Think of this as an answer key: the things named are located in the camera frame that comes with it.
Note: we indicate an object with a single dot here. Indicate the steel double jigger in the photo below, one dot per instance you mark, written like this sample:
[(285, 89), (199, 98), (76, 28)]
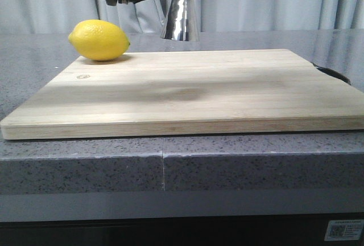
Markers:
[(180, 23)]

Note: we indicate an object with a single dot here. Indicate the yellow lemon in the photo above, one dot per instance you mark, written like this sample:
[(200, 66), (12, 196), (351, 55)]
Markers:
[(99, 40)]

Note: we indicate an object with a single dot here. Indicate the grey curtain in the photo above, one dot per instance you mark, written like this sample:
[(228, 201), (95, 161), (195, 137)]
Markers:
[(60, 16)]

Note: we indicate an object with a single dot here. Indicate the wooden cutting board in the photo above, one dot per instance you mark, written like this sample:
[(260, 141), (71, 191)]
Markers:
[(195, 92)]

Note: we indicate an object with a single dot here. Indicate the white QR code label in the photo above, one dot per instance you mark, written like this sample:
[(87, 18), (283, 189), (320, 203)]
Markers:
[(344, 230)]

